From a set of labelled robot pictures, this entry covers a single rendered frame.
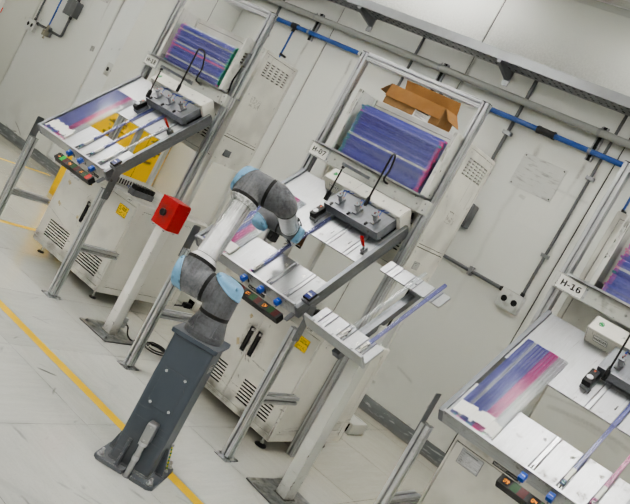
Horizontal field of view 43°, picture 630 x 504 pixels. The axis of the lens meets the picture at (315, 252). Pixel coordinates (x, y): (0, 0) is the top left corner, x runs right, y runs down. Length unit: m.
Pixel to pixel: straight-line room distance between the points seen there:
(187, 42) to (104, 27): 3.21
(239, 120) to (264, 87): 0.25
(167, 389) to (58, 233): 2.24
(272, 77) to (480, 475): 2.64
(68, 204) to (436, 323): 2.39
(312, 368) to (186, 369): 0.96
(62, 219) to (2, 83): 4.16
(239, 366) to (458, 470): 1.19
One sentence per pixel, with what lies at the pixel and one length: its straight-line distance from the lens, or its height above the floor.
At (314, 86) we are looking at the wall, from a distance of 6.14.
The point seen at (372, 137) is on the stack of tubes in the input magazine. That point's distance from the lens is 3.89.
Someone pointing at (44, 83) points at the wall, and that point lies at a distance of 8.41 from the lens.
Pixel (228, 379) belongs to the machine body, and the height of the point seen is 0.17.
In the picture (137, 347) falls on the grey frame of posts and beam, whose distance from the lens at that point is 3.91.
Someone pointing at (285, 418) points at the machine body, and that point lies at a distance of 3.76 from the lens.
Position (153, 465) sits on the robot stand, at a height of 0.07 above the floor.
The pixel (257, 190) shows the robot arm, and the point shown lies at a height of 1.10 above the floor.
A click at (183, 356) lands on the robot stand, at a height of 0.47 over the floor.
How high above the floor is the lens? 1.30
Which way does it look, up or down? 6 degrees down
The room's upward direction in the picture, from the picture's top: 29 degrees clockwise
